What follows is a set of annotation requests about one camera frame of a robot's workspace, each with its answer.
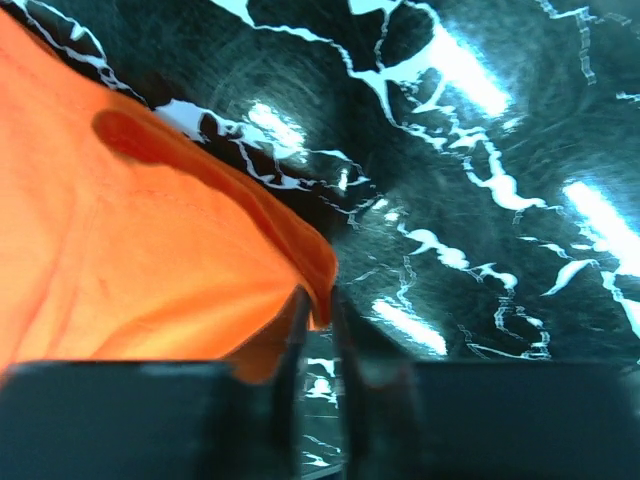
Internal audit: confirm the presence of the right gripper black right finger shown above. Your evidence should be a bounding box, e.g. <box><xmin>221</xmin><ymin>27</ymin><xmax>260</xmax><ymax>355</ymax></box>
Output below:
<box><xmin>331</xmin><ymin>293</ymin><xmax>639</xmax><ymax>479</ymax></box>

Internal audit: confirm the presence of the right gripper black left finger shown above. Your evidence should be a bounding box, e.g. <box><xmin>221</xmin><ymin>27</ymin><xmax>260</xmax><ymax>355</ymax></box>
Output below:
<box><xmin>1</xmin><ymin>288</ymin><xmax>310</xmax><ymax>479</ymax></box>

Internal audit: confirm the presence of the orange t-shirt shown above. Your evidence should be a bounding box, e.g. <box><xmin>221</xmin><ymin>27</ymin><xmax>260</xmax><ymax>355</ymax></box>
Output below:
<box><xmin>1</xmin><ymin>11</ymin><xmax>338</xmax><ymax>382</ymax></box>

